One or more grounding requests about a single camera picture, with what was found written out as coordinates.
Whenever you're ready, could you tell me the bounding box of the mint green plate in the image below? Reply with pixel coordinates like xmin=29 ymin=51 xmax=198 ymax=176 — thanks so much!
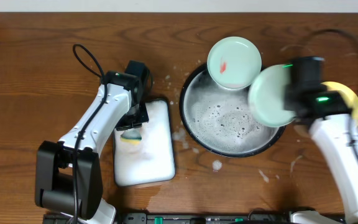
xmin=248 ymin=64 xmax=295 ymax=128

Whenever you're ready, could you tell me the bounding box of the yellow plate with red stain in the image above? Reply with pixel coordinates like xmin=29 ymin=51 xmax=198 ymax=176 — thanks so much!
xmin=323 ymin=82 xmax=358 ymax=126

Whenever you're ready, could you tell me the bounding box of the green yellow sponge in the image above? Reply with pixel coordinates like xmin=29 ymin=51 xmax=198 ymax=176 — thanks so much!
xmin=120 ymin=129 xmax=142 ymax=145

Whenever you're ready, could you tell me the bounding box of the mint plate with red stain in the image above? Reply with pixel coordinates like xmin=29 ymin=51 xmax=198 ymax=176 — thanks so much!
xmin=207 ymin=37 xmax=262 ymax=90

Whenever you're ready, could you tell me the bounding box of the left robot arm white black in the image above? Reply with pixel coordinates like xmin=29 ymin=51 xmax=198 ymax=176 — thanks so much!
xmin=35 ymin=68 xmax=150 ymax=223

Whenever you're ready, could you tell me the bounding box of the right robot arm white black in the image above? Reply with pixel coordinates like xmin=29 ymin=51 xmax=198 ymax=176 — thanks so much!
xmin=285 ymin=82 xmax=358 ymax=223

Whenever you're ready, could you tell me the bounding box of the rectangular tray of soap foam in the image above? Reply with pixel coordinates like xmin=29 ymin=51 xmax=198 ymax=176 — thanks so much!
xmin=113 ymin=100 xmax=175 ymax=187

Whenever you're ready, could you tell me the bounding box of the round black metal tray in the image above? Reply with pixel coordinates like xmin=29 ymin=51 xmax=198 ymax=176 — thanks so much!
xmin=179 ymin=63 xmax=285 ymax=157

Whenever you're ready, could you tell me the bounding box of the black base rail with buttons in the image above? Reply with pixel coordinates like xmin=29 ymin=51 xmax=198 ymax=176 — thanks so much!
xmin=112 ymin=213 xmax=290 ymax=224

